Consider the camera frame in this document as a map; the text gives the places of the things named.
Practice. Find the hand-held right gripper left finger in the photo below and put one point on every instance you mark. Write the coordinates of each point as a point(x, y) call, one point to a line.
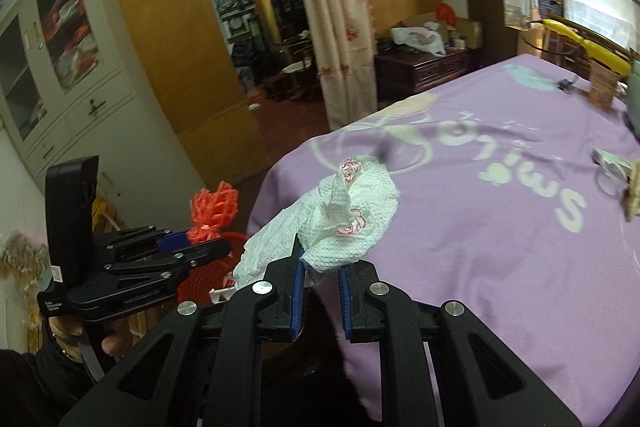
point(297, 302)

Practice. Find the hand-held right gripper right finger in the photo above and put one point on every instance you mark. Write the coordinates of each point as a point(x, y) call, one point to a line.
point(347, 307)

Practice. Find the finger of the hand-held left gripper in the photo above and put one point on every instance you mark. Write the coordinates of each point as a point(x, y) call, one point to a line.
point(190, 257)
point(145, 241)

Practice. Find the white floral paper towel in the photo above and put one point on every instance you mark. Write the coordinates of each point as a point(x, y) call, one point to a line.
point(350, 217)

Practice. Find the person's left forearm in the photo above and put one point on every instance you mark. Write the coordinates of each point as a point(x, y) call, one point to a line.
point(35, 387)

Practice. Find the person's left hand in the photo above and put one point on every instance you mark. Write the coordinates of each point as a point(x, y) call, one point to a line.
point(116, 342)

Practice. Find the white glass-door cabinet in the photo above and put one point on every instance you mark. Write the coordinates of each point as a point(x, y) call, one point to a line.
point(65, 72)

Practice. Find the dark wooden chair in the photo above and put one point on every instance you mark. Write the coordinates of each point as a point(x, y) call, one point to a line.
point(295, 72)

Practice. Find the dark wooden chest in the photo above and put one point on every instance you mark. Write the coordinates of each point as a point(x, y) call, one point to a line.
point(420, 72)

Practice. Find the floral cream curtain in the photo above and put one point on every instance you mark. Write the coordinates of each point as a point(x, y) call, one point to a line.
point(335, 22)

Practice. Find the white plastic bag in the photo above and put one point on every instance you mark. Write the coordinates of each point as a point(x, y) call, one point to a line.
point(417, 39)

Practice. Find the brown instant noodle cup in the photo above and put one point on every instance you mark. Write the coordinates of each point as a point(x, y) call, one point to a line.
point(605, 84)

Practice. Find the pale green rice cooker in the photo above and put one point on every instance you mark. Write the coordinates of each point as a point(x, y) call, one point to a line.
point(634, 97)

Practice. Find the yellow handheld appliance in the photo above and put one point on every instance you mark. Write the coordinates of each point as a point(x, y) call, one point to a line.
point(585, 42)

